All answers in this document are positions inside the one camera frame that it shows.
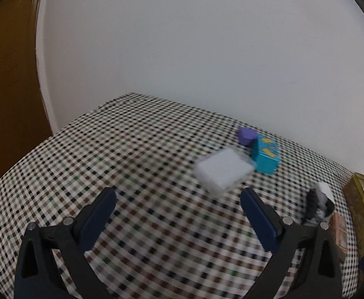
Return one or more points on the checkered tablecloth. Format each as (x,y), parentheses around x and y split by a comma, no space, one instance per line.
(167,238)

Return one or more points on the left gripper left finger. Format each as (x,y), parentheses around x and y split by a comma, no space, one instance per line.
(37,274)

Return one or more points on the grey patterned sock roll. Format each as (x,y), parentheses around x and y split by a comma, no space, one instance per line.
(313,214)

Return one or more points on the brown wooden door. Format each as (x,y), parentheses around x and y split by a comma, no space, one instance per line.
(23,119)

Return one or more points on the white translucent plastic case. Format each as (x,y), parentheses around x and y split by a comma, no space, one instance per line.
(223,170)

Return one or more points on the white power adapter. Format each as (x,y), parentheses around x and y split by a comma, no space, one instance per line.
(326,200)

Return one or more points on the copper framed picture tile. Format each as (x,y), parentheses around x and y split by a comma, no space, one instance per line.
(339,231)

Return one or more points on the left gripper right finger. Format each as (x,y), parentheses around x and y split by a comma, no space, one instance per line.
(319,272)

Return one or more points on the purple cube block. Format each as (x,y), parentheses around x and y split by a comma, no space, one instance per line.
(246,136)

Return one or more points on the turquoise toy brick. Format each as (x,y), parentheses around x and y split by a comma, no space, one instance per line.
(265,153)

